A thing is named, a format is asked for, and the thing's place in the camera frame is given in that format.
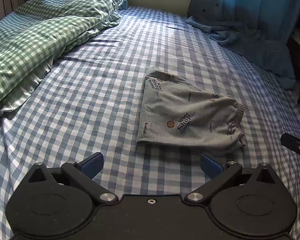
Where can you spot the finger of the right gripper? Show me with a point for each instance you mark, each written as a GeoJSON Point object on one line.
{"type": "Point", "coordinates": [291, 142]}

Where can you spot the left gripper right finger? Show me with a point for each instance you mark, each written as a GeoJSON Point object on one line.
{"type": "Point", "coordinates": [243, 202]}

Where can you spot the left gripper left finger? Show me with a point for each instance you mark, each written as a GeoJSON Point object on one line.
{"type": "Point", "coordinates": [55, 202]}

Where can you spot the grey printed pants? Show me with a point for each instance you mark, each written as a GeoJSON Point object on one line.
{"type": "Point", "coordinates": [175, 112]}

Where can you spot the blue white checked bedsheet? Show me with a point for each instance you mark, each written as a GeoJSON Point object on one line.
{"type": "Point", "coordinates": [91, 99]}

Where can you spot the blue star curtain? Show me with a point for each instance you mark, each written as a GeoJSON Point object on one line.
{"type": "Point", "coordinates": [258, 30]}

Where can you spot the green white checked pillow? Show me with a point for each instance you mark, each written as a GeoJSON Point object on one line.
{"type": "Point", "coordinates": [37, 33]}

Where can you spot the small blue cloth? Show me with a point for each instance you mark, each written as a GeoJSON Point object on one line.
{"type": "Point", "coordinates": [124, 5]}

